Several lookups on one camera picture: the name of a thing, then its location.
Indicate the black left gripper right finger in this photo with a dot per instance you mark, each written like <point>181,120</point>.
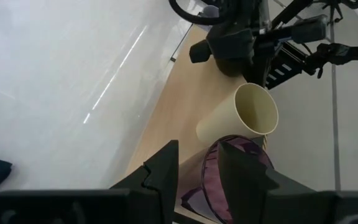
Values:
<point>244,186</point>

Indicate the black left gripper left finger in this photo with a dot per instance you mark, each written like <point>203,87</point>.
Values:
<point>162,186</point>

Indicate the purple faceted plastic tumbler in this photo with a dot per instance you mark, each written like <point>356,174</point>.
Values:
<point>211,183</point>

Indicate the cream plastic cup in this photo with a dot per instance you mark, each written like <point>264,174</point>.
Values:
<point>219,124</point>

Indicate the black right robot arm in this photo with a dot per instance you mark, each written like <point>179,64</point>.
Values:
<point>286,62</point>

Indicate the wooden shelf board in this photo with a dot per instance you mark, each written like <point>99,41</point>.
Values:
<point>179,99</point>

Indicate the black metal shelf frame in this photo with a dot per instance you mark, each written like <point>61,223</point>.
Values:
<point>173,59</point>

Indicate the black frame strut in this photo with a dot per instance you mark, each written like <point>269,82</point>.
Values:
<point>291,11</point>

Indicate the black frame bar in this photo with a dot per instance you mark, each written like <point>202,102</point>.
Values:
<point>353,53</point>

